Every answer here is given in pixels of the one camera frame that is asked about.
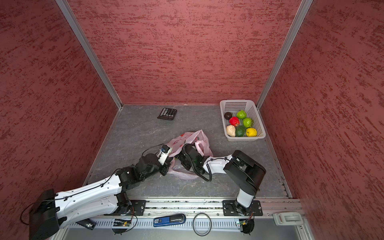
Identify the dark green avocado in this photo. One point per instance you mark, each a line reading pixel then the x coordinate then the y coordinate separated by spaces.
pixel 241 131

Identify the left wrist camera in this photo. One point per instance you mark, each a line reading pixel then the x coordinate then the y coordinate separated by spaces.
pixel 164 153

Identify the yellow fruit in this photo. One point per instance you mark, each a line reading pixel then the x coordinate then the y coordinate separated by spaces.
pixel 251 132

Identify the red fruit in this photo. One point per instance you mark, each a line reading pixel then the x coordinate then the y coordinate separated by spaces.
pixel 234 121

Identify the aluminium corner post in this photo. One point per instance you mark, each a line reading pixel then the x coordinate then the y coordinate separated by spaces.
pixel 80 35
pixel 289 39

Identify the black calculator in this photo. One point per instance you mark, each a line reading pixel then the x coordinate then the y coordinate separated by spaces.
pixel 167 114

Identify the dark brown fruit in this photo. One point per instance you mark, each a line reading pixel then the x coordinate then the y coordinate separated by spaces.
pixel 228 116

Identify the right circuit board connector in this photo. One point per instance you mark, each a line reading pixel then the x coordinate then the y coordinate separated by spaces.
pixel 246 226

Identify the left circuit board connector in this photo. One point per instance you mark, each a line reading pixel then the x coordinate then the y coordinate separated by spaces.
pixel 121 226

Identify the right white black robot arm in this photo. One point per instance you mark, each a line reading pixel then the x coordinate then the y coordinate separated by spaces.
pixel 245 172

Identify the beige fruit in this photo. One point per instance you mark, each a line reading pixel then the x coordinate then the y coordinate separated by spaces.
pixel 231 130

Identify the aluminium front rail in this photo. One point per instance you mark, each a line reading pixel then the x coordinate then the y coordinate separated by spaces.
pixel 205 220

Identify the black small device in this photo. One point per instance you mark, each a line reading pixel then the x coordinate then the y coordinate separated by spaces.
pixel 87 223

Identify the right aluminium corner post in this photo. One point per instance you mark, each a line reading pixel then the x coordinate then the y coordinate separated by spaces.
pixel 289 39

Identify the grey plastic holder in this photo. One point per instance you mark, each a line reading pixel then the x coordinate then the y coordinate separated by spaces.
pixel 288 219

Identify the white plastic basket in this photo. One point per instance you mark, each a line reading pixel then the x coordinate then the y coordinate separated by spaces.
pixel 241 121

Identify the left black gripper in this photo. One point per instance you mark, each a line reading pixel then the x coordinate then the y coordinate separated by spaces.
pixel 166 166

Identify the left aluminium corner post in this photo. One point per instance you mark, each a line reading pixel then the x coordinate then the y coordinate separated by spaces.
pixel 80 35

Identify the pink plastic bag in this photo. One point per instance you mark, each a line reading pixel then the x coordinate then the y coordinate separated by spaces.
pixel 199 139

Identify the circuit board connector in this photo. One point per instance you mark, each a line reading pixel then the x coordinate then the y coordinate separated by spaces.
pixel 121 226
pixel 246 226

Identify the blue black device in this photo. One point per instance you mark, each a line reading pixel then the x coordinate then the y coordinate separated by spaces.
pixel 172 220

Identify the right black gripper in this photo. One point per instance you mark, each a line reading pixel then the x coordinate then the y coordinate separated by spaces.
pixel 181 158

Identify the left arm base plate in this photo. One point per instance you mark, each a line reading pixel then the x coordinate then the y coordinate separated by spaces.
pixel 138 207

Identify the light green fruit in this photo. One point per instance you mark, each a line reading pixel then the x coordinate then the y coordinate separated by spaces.
pixel 241 115
pixel 248 122

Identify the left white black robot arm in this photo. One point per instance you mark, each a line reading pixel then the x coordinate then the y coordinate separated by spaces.
pixel 53 211

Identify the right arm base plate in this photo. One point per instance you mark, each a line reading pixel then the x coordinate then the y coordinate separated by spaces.
pixel 233 208

